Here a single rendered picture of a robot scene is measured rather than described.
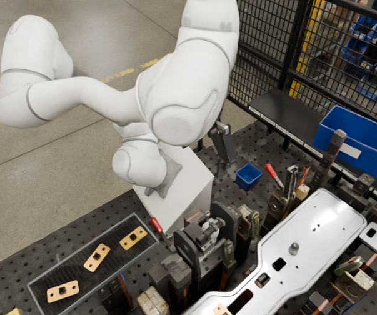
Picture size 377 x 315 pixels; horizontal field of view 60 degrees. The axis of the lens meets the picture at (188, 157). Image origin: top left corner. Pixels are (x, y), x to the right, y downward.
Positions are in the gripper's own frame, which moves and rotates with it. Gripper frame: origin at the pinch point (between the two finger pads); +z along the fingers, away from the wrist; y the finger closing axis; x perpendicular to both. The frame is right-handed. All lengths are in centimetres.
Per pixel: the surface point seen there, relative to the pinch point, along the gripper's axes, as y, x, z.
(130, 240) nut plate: -7.8, -22.3, 29.8
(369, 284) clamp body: 49, 30, 42
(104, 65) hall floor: -267, 96, 146
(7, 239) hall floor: -124, -67, 146
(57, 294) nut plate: -7, -47, 30
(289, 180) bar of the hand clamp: 10.0, 33.8, 29.0
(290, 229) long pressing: 19, 29, 46
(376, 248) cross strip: 44, 47, 46
